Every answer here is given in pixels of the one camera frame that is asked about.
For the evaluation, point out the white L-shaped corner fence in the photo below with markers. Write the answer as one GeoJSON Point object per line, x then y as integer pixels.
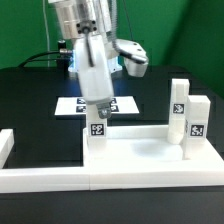
{"type": "Point", "coordinates": [92, 177]}

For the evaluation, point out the white marker base plate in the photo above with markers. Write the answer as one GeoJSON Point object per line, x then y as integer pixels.
{"type": "Point", "coordinates": [73, 106]}

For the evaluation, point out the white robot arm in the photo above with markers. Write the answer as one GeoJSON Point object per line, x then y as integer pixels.
{"type": "Point", "coordinates": [86, 24]}

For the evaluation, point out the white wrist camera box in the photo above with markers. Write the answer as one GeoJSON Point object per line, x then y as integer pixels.
{"type": "Point", "coordinates": [135, 57]}

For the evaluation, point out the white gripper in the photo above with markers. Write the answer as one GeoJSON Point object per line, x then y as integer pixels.
{"type": "Point", "coordinates": [95, 82]}

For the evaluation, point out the white desk top tray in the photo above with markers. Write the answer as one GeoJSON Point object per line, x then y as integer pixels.
{"type": "Point", "coordinates": [140, 145]}

